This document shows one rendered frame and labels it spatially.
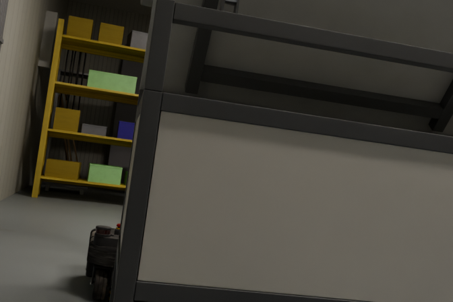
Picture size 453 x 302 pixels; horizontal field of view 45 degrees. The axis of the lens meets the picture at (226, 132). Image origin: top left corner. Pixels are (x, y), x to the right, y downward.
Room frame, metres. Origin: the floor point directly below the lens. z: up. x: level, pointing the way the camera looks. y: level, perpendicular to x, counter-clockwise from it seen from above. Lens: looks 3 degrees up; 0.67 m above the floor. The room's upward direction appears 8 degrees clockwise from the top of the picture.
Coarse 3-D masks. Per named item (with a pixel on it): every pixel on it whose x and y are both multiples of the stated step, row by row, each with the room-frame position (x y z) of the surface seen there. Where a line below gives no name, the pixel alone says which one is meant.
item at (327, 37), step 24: (168, 0) 1.16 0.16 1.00; (168, 24) 1.16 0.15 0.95; (192, 24) 1.19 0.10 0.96; (216, 24) 1.18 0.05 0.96; (240, 24) 1.19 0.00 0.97; (264, 24) 1.20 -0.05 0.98; (288, 24) 1.21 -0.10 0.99; (168, 48) 1.16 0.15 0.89; (336, 48) 1.23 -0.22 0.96; (360, 48) 1.24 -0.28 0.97; (384, 48) 1.25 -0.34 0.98; (408, 48) 1.26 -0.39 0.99
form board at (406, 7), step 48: (192, 0) 1.57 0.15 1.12; (240, 0) 1.57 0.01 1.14; (288, 0) 1.58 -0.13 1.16; (336, 0) 1.59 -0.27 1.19; (384, 0) 1.60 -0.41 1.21; (432, 0) 1.61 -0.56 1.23; (192, 48) 1.67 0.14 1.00; (240, 48) 1.68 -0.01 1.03; (288, 48) 1.68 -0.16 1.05; (432, 48) 1.71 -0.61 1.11; (192, 96) 1.78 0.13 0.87; (240, 96) 1.79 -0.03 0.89; (288, 96) 1.80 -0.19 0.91; (432, 96) 1.83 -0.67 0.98
